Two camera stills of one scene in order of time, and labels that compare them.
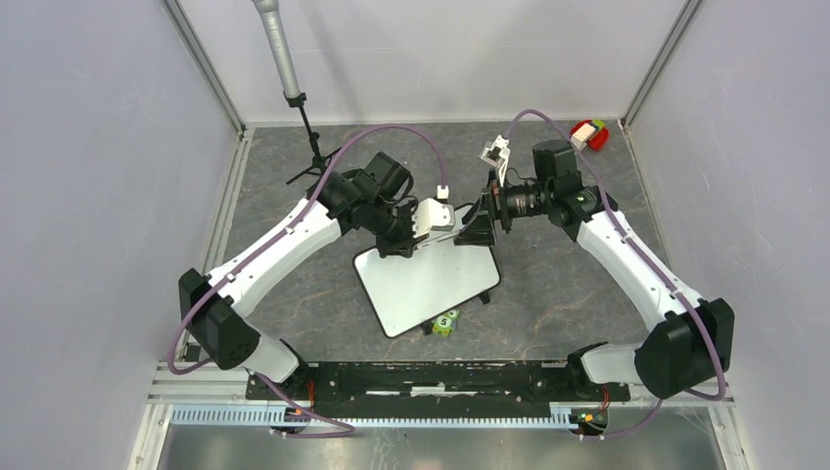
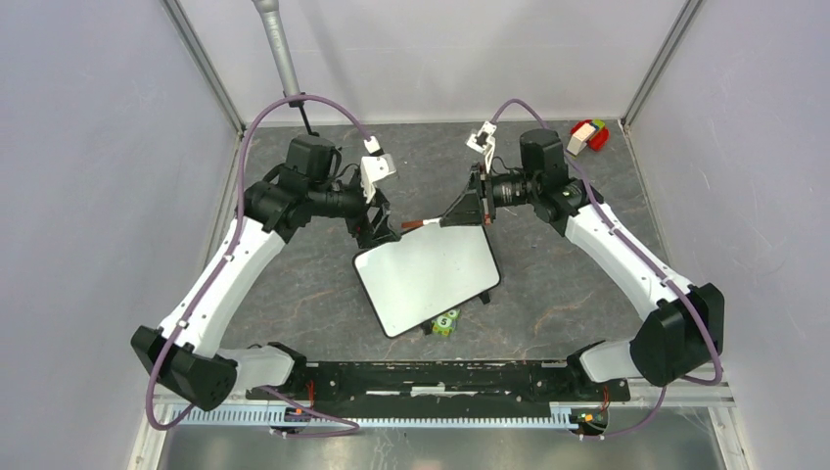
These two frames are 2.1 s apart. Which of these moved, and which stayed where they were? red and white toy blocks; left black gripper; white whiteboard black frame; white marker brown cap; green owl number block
Moved: white marker brown cap; left black gripper
Stayed: red and white toy blocks; green owl number block; white whiteboard black frame
